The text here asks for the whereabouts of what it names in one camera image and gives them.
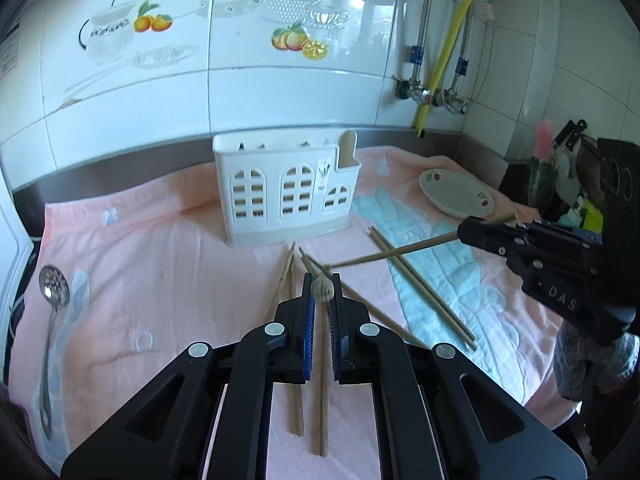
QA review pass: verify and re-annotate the metal water valve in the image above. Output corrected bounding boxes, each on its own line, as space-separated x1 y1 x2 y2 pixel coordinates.
434 87 471 115
392 74 433 106

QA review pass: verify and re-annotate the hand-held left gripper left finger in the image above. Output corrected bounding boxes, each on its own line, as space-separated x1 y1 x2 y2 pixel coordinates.
60 272 317 480

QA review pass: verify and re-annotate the white cable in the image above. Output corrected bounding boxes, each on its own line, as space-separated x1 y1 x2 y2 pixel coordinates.
7 287 27 342

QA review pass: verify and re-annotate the glass jar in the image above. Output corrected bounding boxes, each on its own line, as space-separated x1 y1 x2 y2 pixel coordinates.
527 157 558 213

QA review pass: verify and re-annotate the yellow green packet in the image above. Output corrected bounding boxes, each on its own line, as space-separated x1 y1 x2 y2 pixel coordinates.
560 200 603 233

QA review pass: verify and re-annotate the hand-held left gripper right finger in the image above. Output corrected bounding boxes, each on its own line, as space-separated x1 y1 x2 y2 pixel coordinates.
327 273 587 480

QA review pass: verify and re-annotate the white plate with fruit print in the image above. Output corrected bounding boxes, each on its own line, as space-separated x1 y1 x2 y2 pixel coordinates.
419 169 497 219

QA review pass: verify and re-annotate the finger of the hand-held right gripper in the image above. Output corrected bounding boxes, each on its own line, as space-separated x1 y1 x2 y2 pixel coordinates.
459 216 531 261

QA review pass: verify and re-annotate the person's right forearm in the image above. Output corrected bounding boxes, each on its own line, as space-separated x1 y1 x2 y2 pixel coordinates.
552 317 640 403

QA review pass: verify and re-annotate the white plastic utensil holder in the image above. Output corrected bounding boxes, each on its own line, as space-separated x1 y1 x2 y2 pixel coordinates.
212 130 362 247

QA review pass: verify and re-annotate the braided metal hose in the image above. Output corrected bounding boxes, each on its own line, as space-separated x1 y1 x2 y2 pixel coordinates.
412 0 435 81
452 7 473 92

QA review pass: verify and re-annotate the black handled knife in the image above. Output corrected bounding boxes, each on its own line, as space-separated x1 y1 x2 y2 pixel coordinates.
554 119 588 176

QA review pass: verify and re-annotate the yellow gas pipe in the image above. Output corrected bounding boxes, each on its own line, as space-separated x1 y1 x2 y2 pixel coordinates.
412 0 488 138

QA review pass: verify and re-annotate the wall label sticker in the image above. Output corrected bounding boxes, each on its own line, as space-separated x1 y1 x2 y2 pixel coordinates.
0 35 20 77

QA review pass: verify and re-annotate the pink and blue towel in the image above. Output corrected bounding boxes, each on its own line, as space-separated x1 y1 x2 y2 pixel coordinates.
7 146 576 480

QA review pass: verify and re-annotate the metal slotted spoon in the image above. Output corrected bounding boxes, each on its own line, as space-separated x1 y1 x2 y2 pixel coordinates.
38 265 72 442

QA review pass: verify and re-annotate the white plastic board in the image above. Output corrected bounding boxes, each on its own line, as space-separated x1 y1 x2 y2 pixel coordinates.
0 187 35 321

